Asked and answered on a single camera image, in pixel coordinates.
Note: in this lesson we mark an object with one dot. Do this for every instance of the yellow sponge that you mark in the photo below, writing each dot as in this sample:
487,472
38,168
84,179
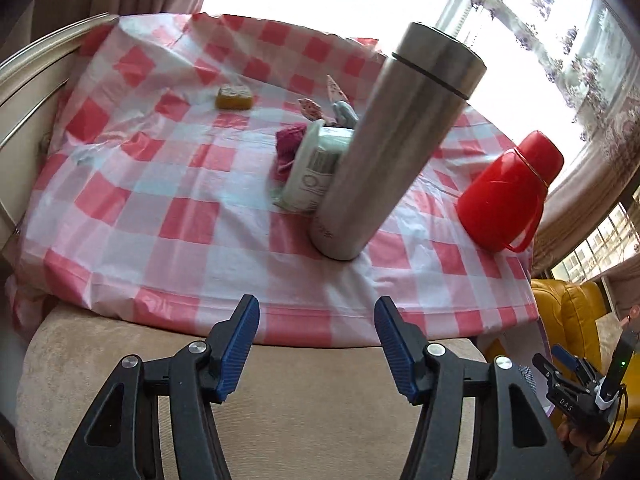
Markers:
233,98

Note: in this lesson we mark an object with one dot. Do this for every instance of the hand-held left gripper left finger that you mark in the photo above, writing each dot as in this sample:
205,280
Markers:
240,347

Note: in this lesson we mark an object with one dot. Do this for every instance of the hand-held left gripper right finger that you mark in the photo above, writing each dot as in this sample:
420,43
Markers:
395,350

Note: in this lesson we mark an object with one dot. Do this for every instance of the magenta knit sock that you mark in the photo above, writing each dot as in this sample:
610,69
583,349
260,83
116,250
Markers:
288,147

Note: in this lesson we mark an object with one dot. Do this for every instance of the red plastic thermos jug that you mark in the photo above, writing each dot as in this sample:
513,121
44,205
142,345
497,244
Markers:
500,200

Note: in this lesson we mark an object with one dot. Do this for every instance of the person's right hand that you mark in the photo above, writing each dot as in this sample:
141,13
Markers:
580,440

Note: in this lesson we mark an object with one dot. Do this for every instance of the pink checked plastic tablecloth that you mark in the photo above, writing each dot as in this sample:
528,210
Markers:
175,220

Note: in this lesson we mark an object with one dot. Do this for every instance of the floral sheer curtain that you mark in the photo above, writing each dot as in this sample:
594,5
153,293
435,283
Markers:
575,60

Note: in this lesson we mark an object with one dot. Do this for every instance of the cream wooden cabinet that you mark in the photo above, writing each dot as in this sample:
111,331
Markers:
30,95

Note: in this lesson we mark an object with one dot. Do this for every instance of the stainless steel thermos bottle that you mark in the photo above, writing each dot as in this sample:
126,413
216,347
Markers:
390,150

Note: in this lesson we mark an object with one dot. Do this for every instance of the grey checked cloth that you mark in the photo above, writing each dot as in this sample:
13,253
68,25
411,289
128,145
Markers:
345,112

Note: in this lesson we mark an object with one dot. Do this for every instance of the beige plush cushion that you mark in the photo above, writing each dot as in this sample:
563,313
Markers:
310,410

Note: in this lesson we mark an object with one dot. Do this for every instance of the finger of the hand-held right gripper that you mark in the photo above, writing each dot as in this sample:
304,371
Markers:
560,380
570,357

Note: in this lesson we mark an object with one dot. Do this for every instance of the window frame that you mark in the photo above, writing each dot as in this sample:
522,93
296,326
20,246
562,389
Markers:
595,245

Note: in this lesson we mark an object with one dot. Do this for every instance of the yellow leather sofa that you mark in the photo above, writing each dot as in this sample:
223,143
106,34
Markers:
575,320

